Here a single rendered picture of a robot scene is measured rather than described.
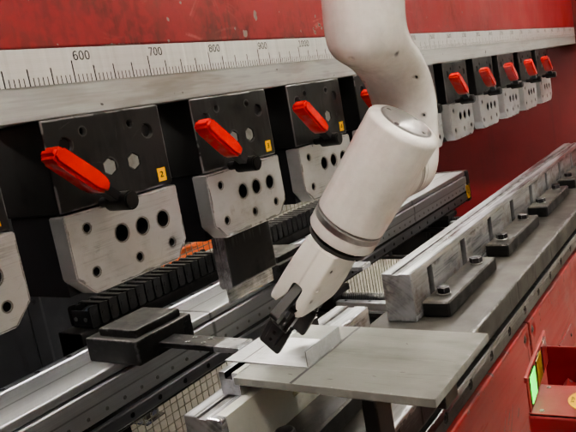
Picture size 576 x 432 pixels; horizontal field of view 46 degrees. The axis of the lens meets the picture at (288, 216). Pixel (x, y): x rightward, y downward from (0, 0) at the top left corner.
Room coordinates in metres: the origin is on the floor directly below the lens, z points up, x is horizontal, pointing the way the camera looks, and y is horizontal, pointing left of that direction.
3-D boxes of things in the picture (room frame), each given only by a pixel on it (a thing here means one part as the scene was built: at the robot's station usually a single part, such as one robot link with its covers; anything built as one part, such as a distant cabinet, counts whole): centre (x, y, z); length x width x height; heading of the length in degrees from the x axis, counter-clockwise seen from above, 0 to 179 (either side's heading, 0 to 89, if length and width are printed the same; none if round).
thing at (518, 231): (1.67, -0.56, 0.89); 0.30 x 0.05 x 0.03; 145
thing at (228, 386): (0.89, 0.05, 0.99); 0.20 x 0.03 x 0.03; 145
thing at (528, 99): (2.00, -0.72, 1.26); 0.15 x 0.09 x 0.17; 145
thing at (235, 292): (0.87, 0.06, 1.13); 0.10 x 0.02 x 0.10; 145
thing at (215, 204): (0.85, 0.08, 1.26); 0.15 x 0.09 x 0.17; 145
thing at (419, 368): (0.79, -0.06, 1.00); 0.26 x 0.18 x 0.01; 55
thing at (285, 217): (1.73, -0.05, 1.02); 0.44 x 0.06 x 0.04; 145
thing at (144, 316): (0.96, 0.19, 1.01); 0.26 x 0.12 x 0.05; 55
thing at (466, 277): (1.34, -0.33, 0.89); 0.30 x 0.05 x 0.03; 145
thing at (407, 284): (1.91, -0.66, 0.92); 1.67 x 0.06 x 0.10; 145
